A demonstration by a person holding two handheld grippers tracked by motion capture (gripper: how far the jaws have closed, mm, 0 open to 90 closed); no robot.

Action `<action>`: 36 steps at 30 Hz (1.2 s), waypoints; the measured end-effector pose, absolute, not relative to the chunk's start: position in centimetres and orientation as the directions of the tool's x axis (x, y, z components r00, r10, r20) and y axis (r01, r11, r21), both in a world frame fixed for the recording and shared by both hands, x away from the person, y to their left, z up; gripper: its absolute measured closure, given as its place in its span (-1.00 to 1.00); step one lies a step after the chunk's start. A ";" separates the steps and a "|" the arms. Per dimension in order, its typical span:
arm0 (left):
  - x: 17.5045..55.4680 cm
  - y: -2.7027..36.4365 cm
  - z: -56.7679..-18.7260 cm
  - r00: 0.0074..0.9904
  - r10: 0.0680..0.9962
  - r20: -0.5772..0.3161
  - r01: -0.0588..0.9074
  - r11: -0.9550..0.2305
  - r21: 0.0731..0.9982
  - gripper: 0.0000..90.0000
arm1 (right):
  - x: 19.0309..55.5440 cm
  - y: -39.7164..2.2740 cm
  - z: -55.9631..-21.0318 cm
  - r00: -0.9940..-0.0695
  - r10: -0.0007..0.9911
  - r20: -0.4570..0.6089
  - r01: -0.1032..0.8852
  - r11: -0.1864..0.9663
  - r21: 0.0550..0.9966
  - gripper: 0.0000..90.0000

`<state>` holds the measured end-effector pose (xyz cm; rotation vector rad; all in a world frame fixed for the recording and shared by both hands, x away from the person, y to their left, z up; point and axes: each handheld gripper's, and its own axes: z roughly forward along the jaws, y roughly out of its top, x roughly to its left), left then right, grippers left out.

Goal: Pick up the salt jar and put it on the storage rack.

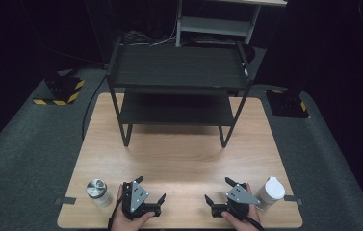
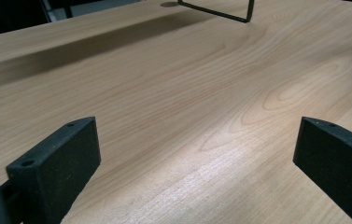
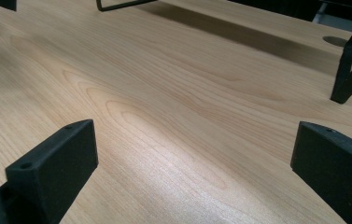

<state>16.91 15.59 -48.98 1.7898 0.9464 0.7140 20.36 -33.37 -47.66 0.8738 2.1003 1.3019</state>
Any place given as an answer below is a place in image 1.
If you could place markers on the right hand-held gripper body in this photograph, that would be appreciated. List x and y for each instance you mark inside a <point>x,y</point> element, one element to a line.
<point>240,195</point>

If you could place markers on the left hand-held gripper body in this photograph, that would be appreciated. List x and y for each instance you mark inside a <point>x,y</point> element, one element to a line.
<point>137,195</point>

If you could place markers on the white bottle with white lid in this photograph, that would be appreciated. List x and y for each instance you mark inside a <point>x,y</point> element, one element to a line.
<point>273,192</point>

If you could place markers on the glass jar with metal lid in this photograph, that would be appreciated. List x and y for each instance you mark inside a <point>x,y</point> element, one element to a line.
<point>97,190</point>

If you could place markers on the black two-tier shelf rack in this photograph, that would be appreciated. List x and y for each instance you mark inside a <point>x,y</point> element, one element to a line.
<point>176,67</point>

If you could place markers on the person's right hand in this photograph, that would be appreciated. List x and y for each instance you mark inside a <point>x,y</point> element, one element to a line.
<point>248,224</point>

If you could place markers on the person's left hand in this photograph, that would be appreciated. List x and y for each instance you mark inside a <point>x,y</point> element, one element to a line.
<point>126,224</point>

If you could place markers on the grey tape strip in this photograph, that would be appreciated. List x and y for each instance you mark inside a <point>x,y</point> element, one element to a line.
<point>294,199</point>
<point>65,200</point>

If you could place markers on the black stand base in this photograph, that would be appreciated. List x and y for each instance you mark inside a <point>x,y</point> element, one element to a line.
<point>286,104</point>

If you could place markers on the yellow-black striped stand base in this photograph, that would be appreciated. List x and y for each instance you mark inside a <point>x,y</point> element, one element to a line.
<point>65,88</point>

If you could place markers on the grey metal stand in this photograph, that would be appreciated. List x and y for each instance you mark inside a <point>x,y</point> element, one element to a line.
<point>214,25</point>

